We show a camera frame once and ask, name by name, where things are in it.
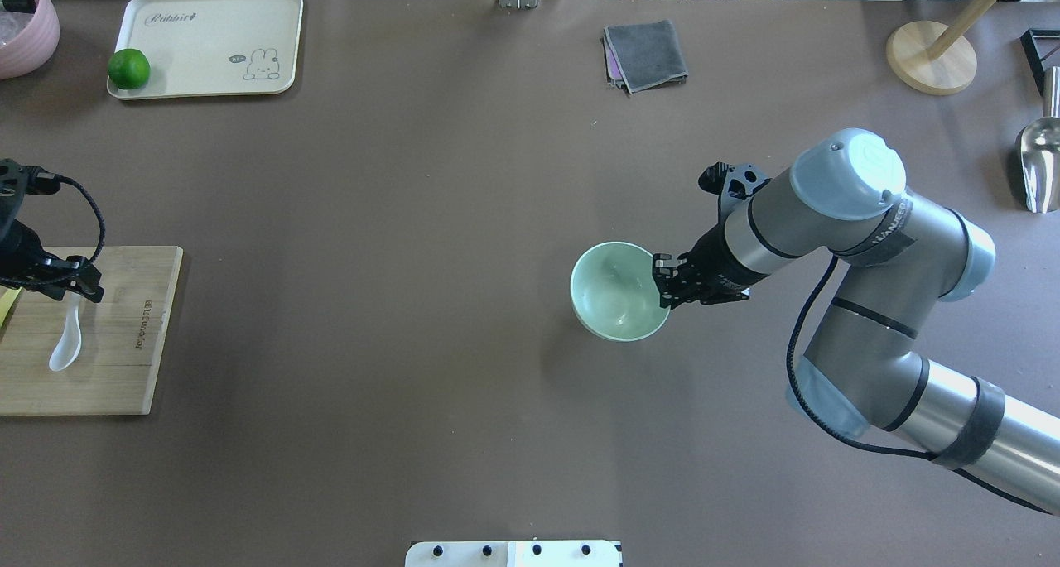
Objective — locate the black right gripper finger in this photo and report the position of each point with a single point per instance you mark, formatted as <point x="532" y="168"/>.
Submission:
<point x="673" y="288"/>

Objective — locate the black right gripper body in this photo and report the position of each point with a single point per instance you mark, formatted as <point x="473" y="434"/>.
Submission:
<point x="719" y="264"/>

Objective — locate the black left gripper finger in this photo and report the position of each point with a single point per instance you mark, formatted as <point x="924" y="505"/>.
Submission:
<point x="74" y="279"/>

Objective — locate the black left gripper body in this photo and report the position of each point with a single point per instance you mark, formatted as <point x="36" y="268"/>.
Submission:
<point x="15" y="247"/>

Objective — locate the light green bowl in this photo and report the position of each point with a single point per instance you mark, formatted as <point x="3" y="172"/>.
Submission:
<point x="613" y="292"/>

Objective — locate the white ceramic spoon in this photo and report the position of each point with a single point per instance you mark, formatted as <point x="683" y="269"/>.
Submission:
<point x="68" y="347"/>

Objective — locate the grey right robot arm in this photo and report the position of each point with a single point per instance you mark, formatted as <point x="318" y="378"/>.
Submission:
<point x="860" y="379"/>

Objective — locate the pink bowl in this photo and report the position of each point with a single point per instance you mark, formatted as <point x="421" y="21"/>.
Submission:
<point x="28" y="43"/>

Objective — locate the yellow-green utensil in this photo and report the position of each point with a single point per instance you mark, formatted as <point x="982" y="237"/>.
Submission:
<point x="8" y="299"/>

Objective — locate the bamboo cutting board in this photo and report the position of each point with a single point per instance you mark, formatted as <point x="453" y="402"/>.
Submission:
<point x="122" y="340"/>

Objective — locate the grey folded cloth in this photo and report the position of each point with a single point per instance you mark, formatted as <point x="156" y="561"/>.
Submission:
<point x="643" y="56"/>

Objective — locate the green lime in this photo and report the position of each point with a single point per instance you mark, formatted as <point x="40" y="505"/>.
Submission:
<point x="129" y="69"/>

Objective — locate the beige rabbit tray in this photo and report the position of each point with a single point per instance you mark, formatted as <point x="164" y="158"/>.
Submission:
<point x="198" y="48"/>

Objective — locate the white plate with black knobs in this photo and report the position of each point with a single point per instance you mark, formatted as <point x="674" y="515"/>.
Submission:
<point x="533" y="552"/>

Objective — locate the wooden stand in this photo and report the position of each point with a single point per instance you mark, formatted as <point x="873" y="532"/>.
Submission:
<point x="935" y="58"/>

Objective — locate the steel scoop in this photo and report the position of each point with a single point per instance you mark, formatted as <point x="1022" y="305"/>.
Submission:
<point x="1038" y="146"/>

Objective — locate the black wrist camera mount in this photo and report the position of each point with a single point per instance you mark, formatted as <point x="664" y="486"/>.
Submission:
<point x="732" y="184"/>

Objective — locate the black frame object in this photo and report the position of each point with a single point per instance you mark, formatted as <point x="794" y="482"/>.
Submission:
<point x="1040" y="48"/>

